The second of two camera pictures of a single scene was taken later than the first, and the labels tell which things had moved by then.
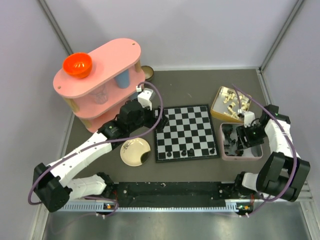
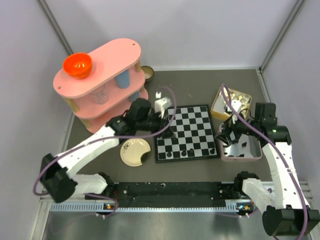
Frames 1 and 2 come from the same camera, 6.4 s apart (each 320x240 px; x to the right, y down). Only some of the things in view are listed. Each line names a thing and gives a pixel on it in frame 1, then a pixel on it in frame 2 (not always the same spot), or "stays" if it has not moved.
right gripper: [241, 132] -> [228, 126]
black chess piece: [191, 152] stays
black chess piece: [184, 152] stays
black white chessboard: [189, 135] stays
